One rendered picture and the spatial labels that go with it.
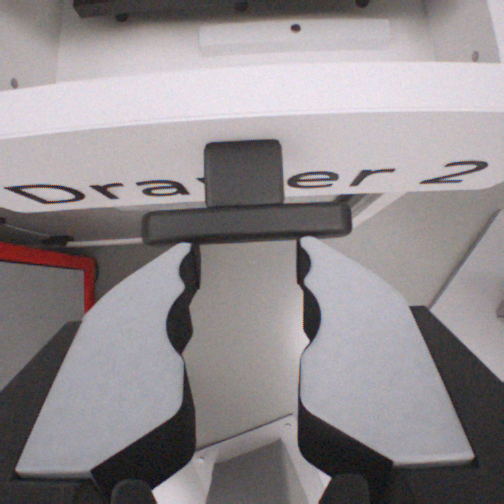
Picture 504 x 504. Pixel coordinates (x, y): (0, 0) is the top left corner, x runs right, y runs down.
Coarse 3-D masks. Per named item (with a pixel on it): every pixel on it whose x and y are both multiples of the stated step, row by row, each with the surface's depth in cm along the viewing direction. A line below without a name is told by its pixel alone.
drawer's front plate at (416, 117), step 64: (320, 64) 12; (384, 64) 12; (448, 64) 12; (0, 128) 12; (64, 128) 12; (128, 128) 12; (192, 128) 12; (256, 128) 13; (320, 128) 13; (384, 128) 13; (448, 128) 13; (0, 192) 18; (64, 192) 19; (128, 192) 20; (192, 192) 20; (320, 192) 22
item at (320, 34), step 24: (216, 24) 20; (240, 24) 20; (264, 24) 20; (288, 24) 20; (312, 24) 20; (336, 24) 20; (360, 24) 20; (384, 24) 20; (216, 48) 21; (240, 48) 21; (264, 48) 21; (288, 48) 21; (312, 48) 21; (336, 48) 21; (360, 48) 21; (384, 48) 21
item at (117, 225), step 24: (384, 192) 56; (0, 216) 61; (24, 216) 62; (48, 216) 64; (72, 216) 65; (96, 216) 66; (120, 216) 67; (360, 216) 75; (0, 240) 86; (24, 240) 89; (48, 240) 85; (72, 240) 87; (96, 240) 95; (120, 240) 96
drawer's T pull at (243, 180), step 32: (224, 160) 13; (256, 160) 13; (224, 192) 13; (256, 192) 13; (160, 224) 13; (192, 224) 13; (224, 224) 13; (256, 224) 13; (288, 224) 13; (320, 224) 13; (352, 224) 13
